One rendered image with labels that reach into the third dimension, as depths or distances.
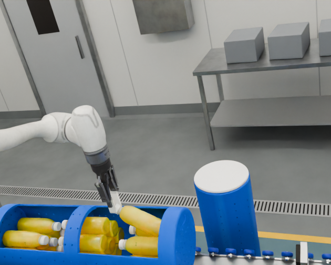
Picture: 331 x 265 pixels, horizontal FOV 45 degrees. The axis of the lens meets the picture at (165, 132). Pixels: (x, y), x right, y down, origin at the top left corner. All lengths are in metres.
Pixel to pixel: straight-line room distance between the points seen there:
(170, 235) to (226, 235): 0.66
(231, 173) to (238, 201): 0.15
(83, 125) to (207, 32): 3.48
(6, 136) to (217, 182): 1.12
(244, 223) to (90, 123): 1.04
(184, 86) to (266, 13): 1.33
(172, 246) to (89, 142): 0.48
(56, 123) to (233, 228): 1.06
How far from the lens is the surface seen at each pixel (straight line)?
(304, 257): 1.55
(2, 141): 1.24
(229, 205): 2.01
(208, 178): 2.06
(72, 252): 1.71
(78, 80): 5.70
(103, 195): 1.55
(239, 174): 2.06
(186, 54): 4.91
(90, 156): 1.48
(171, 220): 1.54
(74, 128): 1.44
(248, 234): 2.17
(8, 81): 6.55
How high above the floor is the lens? 2.20
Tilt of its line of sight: 27 degrees down
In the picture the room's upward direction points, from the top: 13 degrees counter-clockwise
